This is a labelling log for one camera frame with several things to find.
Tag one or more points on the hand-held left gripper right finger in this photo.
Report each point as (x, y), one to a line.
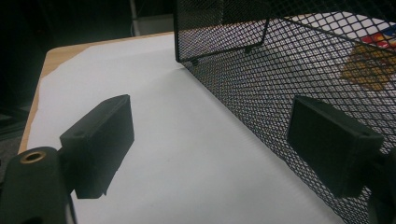
(330, 146)

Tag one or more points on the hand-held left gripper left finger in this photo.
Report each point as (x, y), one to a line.
(99, 146)

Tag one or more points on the black metal mesh basket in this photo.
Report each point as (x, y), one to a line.
(280, 93)

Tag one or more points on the white paper sheet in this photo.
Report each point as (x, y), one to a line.
(174, 140)

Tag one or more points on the colourful snack packet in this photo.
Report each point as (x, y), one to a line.
(370, 59)

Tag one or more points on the wooden table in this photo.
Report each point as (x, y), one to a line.
(59, 54)

